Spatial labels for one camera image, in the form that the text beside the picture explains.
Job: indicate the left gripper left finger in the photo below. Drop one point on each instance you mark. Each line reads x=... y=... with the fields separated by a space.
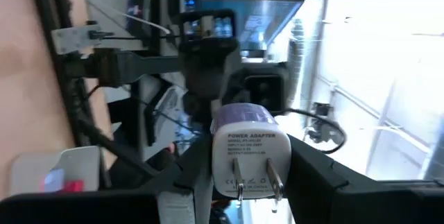
x=194 y=182

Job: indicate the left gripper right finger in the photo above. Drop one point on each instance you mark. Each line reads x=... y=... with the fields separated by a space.
x=319 y=196

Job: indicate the small white-green cube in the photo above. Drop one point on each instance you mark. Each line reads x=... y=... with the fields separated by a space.
x=251 y=154

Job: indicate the red rectangular block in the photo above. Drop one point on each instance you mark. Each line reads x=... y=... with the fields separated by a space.
x=74 y=186

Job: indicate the light blue power adapter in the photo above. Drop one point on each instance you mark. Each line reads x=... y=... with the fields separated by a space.
x=52 y=180

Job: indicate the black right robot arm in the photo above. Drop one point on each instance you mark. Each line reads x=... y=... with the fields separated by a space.
x=208 y=68

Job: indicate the grey plastic tray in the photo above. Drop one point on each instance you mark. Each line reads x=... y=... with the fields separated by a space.
x=79 y=161

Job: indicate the grey monitor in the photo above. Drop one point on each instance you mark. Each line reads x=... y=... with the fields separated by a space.
x=270 y=19

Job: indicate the silver mounting plate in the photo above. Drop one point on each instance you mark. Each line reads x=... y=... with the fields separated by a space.
x=73 y=39

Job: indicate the black aluminium table frame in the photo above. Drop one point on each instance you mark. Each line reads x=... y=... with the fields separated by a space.
x=74 y=95

